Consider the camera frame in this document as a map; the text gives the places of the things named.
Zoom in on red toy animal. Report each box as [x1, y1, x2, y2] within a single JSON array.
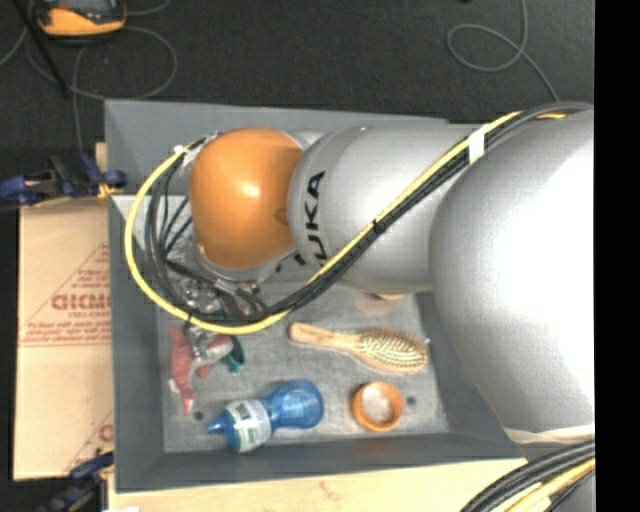
[[167, 324, 213, 416]]

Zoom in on grey metal bin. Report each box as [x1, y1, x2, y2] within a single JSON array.
[[103, 99, 532, 492]]

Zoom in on blue plastic bottle white label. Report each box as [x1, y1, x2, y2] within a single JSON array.
[[206, 378, 325, 454]]

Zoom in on brown cardboard board red print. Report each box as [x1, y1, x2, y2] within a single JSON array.
[[12, 202, 117, 482]]

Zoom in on pale orange round thing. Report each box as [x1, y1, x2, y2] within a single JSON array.
[[349, 291, 407, 317]]

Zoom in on orange round cup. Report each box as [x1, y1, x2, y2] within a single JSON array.
[[349, 381, 406, 433]]

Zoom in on wooden hairbrush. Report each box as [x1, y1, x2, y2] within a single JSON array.
[[288, 322, 431, 374]]

